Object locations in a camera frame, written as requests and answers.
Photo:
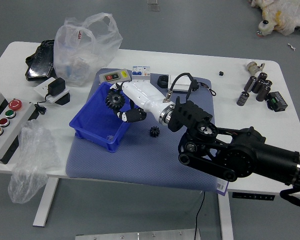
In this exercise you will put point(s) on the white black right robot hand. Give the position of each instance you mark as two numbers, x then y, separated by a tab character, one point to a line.
142	95

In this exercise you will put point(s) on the big black bevel gear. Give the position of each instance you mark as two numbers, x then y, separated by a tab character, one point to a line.
115	99

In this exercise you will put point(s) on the small black spur gear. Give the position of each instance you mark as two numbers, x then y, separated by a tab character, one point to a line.
155	131

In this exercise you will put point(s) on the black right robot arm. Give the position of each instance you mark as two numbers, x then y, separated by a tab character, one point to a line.
240	155

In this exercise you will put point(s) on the blue plastic box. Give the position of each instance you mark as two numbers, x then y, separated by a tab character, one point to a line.
95	125

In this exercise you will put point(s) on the grey push-button control box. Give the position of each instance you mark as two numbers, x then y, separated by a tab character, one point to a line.
12	125

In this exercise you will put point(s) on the white circuit breaker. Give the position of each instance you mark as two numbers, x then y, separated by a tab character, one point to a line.
140	73

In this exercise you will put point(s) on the small black module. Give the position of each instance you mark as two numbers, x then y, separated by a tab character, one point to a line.
195	86

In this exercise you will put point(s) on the blue-grey fabric mat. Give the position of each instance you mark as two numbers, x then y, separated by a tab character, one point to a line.
152	160

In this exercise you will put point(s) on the white plastic shopping bag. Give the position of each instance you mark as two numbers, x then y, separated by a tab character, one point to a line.
77	62

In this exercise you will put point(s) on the black block under plate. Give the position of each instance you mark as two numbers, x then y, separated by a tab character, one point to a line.
64	100

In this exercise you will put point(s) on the tiny black cube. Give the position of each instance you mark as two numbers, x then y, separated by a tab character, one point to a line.
221	73

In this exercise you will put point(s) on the black power adapter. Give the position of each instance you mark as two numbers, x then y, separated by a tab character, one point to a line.
55	86

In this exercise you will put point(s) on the clear plastic piece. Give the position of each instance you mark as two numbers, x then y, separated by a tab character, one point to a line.
155	8
152	2

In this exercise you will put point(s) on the dark cylindrical capacitor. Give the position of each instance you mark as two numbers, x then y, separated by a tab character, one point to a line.
249	83
243	98
257	85
263	75
268	83
262	93

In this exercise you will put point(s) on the white socket plate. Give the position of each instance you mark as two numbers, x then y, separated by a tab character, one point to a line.
41	88

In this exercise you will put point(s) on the black plastic tray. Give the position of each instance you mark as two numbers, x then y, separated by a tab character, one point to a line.
41	62

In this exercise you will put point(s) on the metal round connector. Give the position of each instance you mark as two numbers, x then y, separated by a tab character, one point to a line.
252	67

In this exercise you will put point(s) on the purple white label tag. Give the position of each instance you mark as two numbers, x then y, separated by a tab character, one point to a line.
221	187

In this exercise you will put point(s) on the crumpled clear plastic bag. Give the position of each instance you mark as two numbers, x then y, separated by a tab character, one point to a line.
32	155

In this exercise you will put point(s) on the black module green terminal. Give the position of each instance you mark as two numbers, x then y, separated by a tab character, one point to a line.
278	101

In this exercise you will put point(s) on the white table leg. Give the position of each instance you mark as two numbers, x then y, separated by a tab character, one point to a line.
226	217
45	202

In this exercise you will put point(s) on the black table control panel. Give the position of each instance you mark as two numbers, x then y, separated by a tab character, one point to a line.
252	196

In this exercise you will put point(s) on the small white scrap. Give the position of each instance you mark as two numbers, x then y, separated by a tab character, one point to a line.
291	47

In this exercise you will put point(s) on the plastic-wrapped plush toy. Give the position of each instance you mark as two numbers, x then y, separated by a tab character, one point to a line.
282	15

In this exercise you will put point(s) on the grey red-green switch box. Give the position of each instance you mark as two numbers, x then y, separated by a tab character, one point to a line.
113	76

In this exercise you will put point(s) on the white wall switch panel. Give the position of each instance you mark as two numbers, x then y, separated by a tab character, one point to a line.
183	83

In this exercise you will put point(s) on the metal base plate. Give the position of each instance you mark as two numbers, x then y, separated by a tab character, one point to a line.
137	235

